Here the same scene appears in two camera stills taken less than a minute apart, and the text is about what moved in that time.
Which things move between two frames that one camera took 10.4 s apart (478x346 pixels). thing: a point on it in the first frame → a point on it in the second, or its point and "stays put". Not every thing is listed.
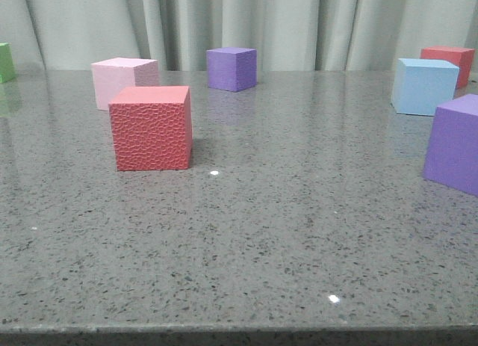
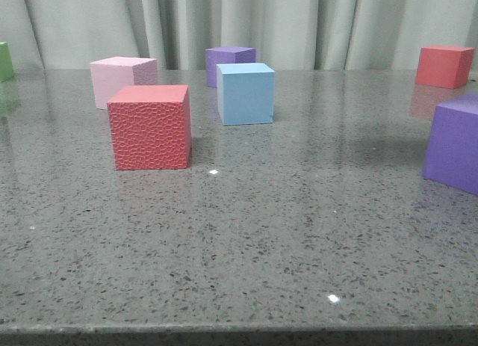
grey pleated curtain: [71, 28] stays put
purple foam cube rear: [232, 69] stays put
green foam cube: [7, 70] stays put
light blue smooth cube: [420, 85] → [246, 93]
